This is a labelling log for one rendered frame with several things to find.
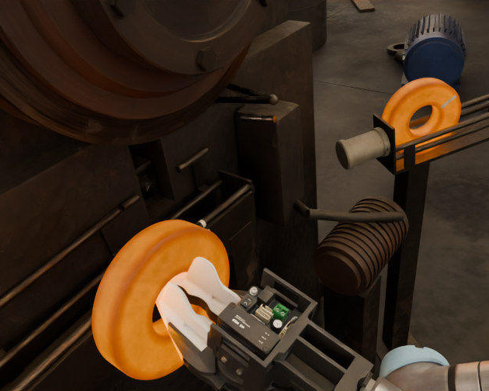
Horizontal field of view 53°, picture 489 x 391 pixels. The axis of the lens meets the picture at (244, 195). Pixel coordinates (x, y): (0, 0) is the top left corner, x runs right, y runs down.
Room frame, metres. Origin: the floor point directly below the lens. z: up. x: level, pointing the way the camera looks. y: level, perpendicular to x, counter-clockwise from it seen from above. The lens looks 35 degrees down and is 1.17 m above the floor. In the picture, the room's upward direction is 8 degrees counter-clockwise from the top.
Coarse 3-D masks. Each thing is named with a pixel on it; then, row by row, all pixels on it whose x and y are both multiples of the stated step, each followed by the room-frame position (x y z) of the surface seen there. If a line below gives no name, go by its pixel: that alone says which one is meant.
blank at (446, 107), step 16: (416, 80) 0.86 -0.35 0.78; (432, 80) 0.85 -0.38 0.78; (400, 96) 0.84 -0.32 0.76; (416, 96) 0.83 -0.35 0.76; (432, 96) 0.84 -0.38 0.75; (448, 96) 0.84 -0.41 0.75; (384, 112) 0.85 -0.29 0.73; (400, 112) 0.83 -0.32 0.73; (432, 112) 0.87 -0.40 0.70; (448, 112) 0.84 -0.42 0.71; (400, 128) 0.83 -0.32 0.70; (432, 128) 0.84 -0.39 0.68
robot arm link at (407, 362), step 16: (400, 352) 0.32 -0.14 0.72; (416, 352) 0.31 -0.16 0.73; (432, 352) 0.31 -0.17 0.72; (384, 368) 0.31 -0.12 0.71; (400, 368) 0.30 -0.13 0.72; (416, 368) 0.29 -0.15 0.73; (432, 368) 0.29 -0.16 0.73; (448, 368) 0.28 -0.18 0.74; (464, 368) 0.27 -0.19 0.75; (480, 368) 0.27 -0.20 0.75; (400, 384) 0.28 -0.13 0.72; (416, 384) 0.27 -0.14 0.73; (432, 384) 0.27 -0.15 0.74; (448, 384) 0.26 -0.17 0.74; (464, 384) 0.26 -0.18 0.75; (480, 384) 0.25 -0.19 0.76
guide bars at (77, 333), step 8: (248, 184) 0.69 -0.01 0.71; (240, 192) 0.67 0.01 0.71; (232, 200) 0.65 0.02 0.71; (216, 208) 0.63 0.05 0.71; (224, 208) 0.63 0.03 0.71; (208, 216) 0.61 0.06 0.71; (216, 216) 0.62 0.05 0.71; (200, 224) 0.60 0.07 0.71; (88, 320) 0.44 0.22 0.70; (80, 328) 0.43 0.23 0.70; (88, 328) 0.43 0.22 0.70; (72, 336) 0.42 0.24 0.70; (80, 336) 0.42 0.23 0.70; (64, 344) 0.41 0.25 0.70; (72, 344) 0.41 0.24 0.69; (56, 352) 0.40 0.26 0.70; (64, 352) 0.40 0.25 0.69; (48, 360) 0.39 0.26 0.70; (56, 360) 0.39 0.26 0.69; (40, 368) 0.38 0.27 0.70; (32, 376) 0.37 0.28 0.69; (16, 384) 0.36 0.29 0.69; (24, 384) 0.36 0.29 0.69; (32, 384) 0.37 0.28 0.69
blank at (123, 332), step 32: (160, 224) 0.37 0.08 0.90; (192, 224) 0.38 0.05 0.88; (128, 256) 0.33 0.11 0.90; (160, 256) 0.33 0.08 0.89; (192, 256) 0.35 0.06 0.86; (224, 256) 0.38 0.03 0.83; (128, 288) 0.30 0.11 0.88; (160, 288) 0.32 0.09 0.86; (96, 320) 0.30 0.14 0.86; (128, 320) 0.29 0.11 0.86; (160, 320) 0.34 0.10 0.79; (128, 352) 0.28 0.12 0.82; (160, 352) 0.30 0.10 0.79
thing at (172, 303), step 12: (168, 288) 0.30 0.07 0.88; (156, 300) 0.32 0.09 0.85; (168, 300) 0.30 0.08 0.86; (180, 300) 0.29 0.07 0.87; (168, 312) 0.30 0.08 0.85; (180, 312) 0.29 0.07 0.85; (192, 312) 0.29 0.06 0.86; (180, 324) 0.29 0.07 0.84; (192, 324) 0.28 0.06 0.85; (204, 324) 0.28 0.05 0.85; (192, 336) 0.28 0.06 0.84; (204, 336) 0.28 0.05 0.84
